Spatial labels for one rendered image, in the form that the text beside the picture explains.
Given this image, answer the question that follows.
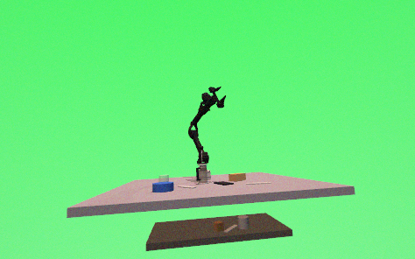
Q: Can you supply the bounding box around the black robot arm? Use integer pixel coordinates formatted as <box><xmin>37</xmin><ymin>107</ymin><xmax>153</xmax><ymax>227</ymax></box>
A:
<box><xmin>188</xmin><ymin>93</ymin><xmax>215</xmax><ymax>165</ymax></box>

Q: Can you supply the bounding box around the grey cylinder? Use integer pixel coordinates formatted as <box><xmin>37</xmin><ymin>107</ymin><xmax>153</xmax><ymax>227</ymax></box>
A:
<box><xmin>237</xmin><ymin>215</ymin><xmax>250</xmax><ymax>229</ymax></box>
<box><xmin>158</xmin><ymin>175</ymin><xmax>169</xmax><ymax>182</ymax></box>

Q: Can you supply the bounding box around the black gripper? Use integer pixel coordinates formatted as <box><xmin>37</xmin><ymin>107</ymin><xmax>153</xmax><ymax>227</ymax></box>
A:
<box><xmin>208</xmin><ymin>87</ymin><xmax>226</xmax><ymax>109</ymax></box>

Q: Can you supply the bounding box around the tan rectangular block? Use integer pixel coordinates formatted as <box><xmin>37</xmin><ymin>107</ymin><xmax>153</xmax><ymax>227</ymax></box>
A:
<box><xmin>229</xmin><ymin>173</ymin><xmax>246</xmax><ymax>181</ymax></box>

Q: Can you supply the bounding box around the dark brown flat shelf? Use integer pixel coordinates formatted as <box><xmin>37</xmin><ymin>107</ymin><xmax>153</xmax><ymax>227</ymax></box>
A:
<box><xmin>145</xmin><ymin>213</ymin><xmax>293</xmax><ymax>251</ymax></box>

